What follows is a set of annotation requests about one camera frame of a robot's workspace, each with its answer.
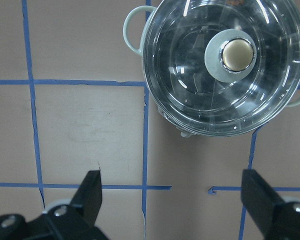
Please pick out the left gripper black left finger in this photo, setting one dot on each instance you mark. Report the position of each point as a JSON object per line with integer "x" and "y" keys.
{"x": 87, "y": 200}

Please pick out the pale green steel pot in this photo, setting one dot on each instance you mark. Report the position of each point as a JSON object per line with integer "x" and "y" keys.
{"x": 132, "y": 30}

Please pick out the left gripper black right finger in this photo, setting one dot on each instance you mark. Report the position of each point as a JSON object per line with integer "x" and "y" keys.
{"x": 261, "y": 201}

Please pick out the glass pot lid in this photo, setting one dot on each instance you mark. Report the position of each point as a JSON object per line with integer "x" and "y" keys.
{"x": 223, "y": 66}

